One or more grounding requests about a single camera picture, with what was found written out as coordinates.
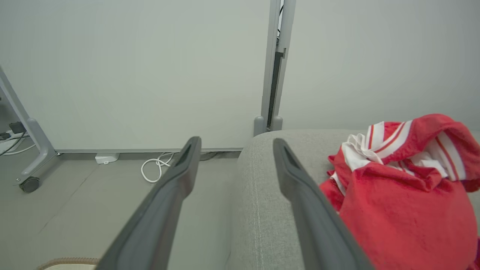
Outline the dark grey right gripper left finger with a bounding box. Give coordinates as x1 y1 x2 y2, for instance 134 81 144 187
96 136 202 270

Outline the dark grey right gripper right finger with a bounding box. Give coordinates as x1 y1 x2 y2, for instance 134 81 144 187
273 138 375 270

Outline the red garment with white stripes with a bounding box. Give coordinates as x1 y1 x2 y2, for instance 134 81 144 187
319 114 480 270

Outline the grey fabric sofa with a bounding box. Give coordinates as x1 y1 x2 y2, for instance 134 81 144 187
225 129 480 270

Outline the white power adapter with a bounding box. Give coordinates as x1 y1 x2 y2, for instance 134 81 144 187
95 153 120 165

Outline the beige plastic laundry basket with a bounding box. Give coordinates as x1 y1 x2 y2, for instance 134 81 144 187
36 257 100 270

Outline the black caster wheel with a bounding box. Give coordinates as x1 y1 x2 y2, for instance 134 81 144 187
19 176 40 194

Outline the grey partition leg with caster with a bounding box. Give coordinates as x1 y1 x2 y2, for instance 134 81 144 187
15 118 57 184

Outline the wide white partition board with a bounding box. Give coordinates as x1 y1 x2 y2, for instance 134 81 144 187
0 0 281 153

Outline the white power strip with plug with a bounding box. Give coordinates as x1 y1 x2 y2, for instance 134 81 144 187
0 122 27 141

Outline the white looped power cable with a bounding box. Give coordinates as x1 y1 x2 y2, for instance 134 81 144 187
141 152 175 183

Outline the thin white floor cable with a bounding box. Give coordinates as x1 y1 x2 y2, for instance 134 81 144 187
0 144 36 156

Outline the thin black floor cable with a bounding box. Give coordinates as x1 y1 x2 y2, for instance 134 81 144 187
0 131 27 155

